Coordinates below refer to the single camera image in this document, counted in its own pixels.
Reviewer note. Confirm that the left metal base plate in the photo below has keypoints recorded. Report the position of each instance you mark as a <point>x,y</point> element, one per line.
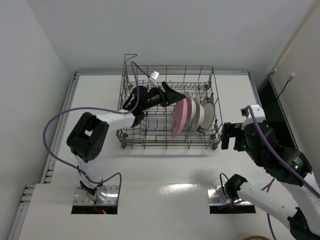
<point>108,196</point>

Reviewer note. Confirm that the beige wall conduit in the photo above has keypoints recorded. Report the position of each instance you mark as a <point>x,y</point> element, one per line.
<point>295,36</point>

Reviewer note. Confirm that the green rimmed printed plate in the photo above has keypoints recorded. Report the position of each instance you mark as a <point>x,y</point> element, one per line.
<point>209,115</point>

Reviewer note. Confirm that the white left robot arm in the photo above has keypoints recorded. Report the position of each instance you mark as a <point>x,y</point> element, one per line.
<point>87,138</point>

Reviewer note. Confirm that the white deep plate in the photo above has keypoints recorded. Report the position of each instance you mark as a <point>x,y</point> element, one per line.
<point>190,109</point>
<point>199,116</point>

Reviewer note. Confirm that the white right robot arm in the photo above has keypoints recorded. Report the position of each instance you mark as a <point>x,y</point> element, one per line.
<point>288,166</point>

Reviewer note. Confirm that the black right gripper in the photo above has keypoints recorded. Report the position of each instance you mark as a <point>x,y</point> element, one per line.
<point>236,135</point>

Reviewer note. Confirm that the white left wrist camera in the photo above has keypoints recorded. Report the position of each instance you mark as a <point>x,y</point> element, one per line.
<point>152,79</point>

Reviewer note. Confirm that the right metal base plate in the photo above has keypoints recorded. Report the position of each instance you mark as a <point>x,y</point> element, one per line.
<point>216,197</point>

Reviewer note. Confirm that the grey wire dish rack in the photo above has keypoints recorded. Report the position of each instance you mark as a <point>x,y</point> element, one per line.
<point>156,129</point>

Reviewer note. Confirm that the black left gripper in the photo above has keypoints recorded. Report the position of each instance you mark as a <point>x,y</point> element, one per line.
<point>163,93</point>

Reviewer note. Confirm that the brown round object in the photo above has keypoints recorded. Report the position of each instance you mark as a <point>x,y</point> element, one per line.
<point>256,237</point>

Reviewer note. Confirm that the pink round plate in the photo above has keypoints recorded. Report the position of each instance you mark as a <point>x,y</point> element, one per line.
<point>179,116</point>

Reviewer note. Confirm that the metal base plate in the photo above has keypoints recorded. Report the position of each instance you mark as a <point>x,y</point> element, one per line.
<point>216,197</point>
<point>108,196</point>

